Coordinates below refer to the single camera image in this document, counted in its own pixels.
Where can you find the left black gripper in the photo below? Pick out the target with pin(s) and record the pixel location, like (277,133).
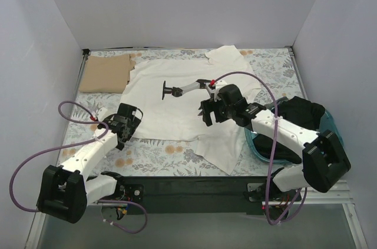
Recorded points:
(126,130)

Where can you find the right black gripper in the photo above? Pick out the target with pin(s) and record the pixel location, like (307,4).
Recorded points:
(210,110)

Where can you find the white printed t-shirt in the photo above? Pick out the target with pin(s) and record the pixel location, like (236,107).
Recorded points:
(177,118)

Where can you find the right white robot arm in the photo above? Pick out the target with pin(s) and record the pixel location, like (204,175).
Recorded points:
(324,160)

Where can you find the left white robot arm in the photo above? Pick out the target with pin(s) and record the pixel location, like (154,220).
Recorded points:
(67,189)

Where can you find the teal plastic basket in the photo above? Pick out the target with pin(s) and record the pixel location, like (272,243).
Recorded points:
(301,112)

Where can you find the folded tan t-shirt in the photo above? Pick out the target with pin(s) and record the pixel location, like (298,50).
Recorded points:
(106,74)

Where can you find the black t-shirt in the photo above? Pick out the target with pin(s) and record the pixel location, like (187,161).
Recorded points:
(288,134)

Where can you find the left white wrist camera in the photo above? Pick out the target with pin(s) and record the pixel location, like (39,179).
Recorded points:
(99,115)

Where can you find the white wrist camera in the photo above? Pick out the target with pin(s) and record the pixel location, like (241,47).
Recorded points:
(99,115)
(214,88)

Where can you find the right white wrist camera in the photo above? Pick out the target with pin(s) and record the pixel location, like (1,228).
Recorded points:
(214,88)

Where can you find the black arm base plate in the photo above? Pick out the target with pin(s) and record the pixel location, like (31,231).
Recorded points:
(186,194)

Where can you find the aluminium frame rail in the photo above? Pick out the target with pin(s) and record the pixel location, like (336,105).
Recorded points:
(323,221)

